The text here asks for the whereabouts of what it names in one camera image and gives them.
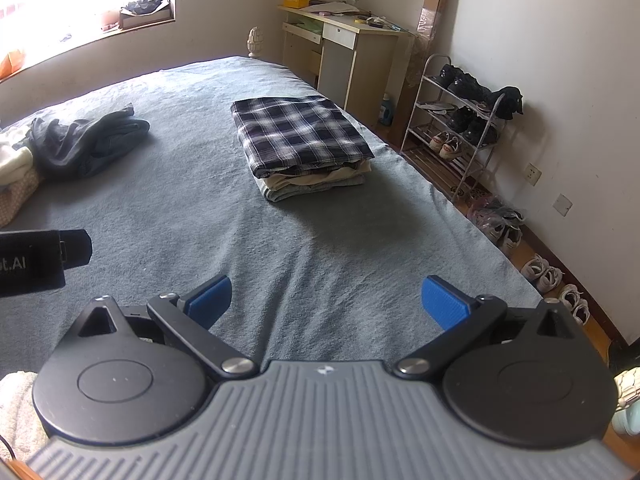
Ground pile of papers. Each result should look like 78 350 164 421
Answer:
306 0 373 18

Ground beige folded garment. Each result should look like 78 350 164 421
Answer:
252 160 373 186

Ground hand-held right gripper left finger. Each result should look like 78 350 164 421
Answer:
70 275 261 378

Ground pale green white object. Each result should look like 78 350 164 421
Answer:
612 365 640 436

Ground cream fleece garment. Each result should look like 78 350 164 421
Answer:
0 125 33 186

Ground dark grey garment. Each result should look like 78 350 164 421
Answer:
25 117 106 181

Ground black cap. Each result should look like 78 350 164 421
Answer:
484 86 524 121

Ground bed with grey sheet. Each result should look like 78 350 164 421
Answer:
0 55 543 376

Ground metal shoe rack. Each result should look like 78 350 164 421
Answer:
400 52 506 203

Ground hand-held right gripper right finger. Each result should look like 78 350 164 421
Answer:
392 275 586 381

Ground dark teal garment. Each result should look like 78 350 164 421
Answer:
80 102 151 161

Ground cream wooden desk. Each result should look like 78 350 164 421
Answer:
277 2 416 111

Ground beige houndstooth fuzzy garment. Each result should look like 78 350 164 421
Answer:
0 165 41 228

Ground black shoe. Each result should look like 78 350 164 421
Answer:
462 117 499 147
444 106 476 133
431 64 468 88
447 72 493 106

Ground white fluffy cloth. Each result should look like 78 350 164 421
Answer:
0 370 51 461

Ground assorted small desk items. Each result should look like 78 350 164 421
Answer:
354 15 403 31

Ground clear plastic bag of shoes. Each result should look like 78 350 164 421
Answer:
467 196 526 233

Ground grey folded garment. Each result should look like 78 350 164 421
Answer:
260 172 373 203

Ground black white plaid shirt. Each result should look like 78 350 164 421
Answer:
230 95 376 178

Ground orange bag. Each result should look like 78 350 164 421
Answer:
0 49 26 81

